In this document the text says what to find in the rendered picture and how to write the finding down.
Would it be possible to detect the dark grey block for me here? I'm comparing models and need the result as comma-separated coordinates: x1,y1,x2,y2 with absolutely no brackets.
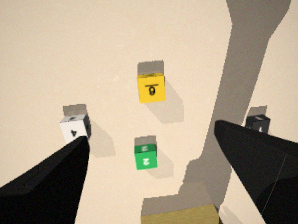
245,115,271,133

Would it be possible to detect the green block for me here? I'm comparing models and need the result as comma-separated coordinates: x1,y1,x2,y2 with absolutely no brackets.
134,144,158,171

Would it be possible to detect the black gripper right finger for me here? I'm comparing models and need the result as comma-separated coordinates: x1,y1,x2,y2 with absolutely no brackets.
214,120,298,224

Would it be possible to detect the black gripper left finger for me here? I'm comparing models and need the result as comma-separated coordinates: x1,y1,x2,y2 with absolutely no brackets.
0,136,90,224

